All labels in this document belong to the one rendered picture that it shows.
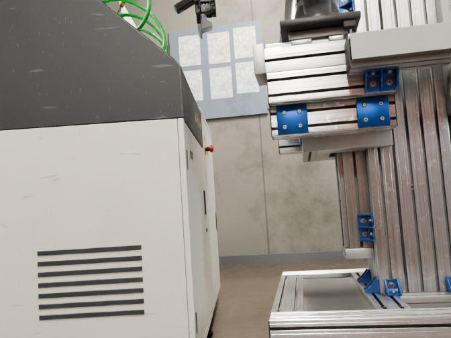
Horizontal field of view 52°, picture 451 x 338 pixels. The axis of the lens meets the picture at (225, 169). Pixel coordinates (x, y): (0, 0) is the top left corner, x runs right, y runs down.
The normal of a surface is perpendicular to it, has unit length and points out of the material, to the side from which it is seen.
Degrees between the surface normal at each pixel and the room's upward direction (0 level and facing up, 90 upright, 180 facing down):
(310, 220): 90
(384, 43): 90
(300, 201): 90
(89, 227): 90
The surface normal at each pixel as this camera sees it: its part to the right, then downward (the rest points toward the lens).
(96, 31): -0.04, -0.08
